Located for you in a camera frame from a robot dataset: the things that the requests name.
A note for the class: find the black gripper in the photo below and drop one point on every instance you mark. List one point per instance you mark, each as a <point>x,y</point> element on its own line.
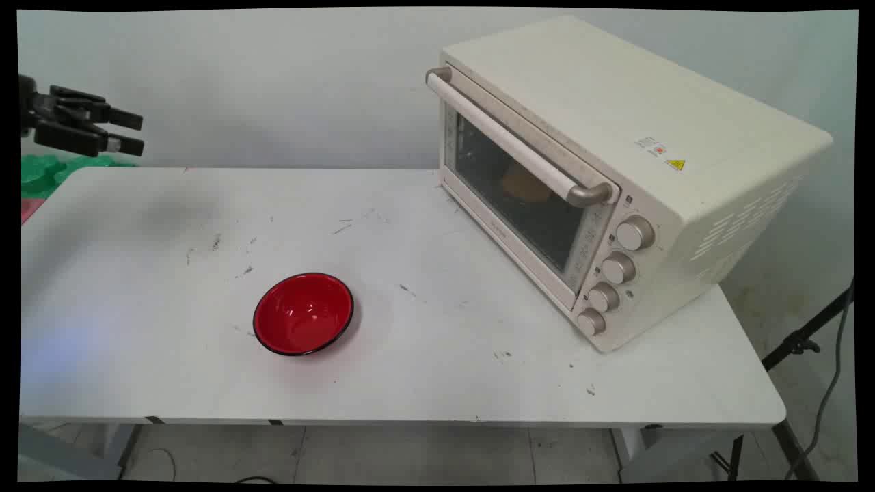
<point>31,102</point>

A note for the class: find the pink foam mat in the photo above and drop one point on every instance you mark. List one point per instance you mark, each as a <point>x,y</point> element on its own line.
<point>29,208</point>

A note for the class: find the red bowl with black rim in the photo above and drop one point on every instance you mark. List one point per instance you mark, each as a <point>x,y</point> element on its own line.
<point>303,314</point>

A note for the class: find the white table leg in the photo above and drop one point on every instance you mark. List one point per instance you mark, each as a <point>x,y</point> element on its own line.
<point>119,447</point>
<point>656,454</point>

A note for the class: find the brown bread inside oven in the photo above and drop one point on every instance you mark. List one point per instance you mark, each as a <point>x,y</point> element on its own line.
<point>526,186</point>

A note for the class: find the smallest silver oven knob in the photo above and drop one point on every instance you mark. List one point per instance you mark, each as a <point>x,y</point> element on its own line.
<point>590,321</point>

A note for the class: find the largest silver oven knob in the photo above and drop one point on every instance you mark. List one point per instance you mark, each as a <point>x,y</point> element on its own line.
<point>635,233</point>

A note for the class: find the warning sticker on oven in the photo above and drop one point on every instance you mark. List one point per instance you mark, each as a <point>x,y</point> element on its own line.
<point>662,152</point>

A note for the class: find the cream toaster oven body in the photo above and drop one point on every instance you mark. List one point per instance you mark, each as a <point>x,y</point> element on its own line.
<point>683,137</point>

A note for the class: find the black tripod stand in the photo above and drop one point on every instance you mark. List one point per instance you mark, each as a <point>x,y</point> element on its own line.
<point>800,340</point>

